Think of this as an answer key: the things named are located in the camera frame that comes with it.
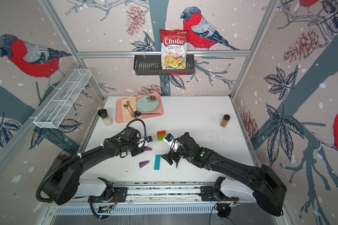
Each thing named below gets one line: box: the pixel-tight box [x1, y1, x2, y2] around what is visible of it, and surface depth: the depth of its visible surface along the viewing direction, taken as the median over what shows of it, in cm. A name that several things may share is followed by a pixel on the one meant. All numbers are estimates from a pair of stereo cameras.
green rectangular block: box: [157, 134, 167, 142], surface depth 97 cm
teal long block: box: [153, 154, 162, 171], surface depth 87 cm
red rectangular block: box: [156, 130, 166, 136], surface depth 100 cm
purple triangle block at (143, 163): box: [138, 160, 150, 169], surface depth 85 cm
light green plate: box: [135, 95, 160, 113], surface depth 118 cm
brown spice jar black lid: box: [219, 114, 231, 128], surface depth 97 cm
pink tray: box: [115, 93, 164, 123], surface depth 113 cm
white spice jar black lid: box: [97, 108, 114, 126], surface depth 100 cm
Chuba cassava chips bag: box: [159, 28, 190, 70], surface depth 87 cm
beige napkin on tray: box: [121, 96, 138, 123], surface depth 116 cm
